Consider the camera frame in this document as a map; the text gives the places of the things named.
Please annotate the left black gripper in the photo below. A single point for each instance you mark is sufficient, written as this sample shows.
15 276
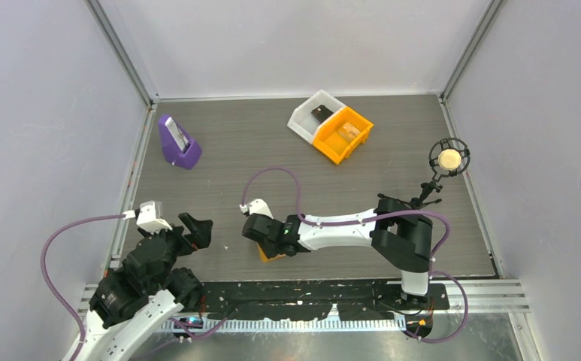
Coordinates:
199 236

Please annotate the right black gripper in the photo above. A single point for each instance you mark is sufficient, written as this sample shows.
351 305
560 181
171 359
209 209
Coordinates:
268 252

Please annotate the orange card holder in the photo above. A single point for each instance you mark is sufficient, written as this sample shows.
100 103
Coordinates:
265 258

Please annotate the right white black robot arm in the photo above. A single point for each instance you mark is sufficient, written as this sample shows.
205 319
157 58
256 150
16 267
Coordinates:
398 235

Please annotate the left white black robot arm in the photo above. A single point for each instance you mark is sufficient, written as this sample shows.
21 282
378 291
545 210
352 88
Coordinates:
131 301

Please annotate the white card in purple stand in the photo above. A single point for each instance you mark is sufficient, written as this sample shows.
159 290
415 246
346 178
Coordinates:
177 134

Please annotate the clear card in orange bin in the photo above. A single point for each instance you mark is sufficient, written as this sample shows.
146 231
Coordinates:
348 132

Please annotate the black card in white bin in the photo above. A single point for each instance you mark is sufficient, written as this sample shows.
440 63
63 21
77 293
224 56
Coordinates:
321 113

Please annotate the purple stand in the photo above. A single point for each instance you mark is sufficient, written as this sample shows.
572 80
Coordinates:
172 153

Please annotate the orange plastic bin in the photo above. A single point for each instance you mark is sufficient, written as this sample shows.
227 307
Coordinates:
334 147

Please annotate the white plastic bin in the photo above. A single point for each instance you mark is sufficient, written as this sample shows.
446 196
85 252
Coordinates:
306 125

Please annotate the black microphone tripod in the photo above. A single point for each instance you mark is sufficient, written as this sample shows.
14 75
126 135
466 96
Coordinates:
419 197

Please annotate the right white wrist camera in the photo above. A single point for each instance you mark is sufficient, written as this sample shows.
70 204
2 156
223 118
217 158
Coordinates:
256 206

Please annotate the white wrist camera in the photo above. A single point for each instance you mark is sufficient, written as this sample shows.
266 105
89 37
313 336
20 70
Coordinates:
148 217
256 206

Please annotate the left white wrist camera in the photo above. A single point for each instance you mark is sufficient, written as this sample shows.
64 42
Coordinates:
148 217

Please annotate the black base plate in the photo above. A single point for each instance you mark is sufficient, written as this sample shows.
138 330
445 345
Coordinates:
359 299

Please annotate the microphone with shock mount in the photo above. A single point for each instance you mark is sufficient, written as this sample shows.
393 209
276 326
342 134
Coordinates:
449 157

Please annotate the aluminium frame rail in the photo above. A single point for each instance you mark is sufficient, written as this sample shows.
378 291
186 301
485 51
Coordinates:
473 298

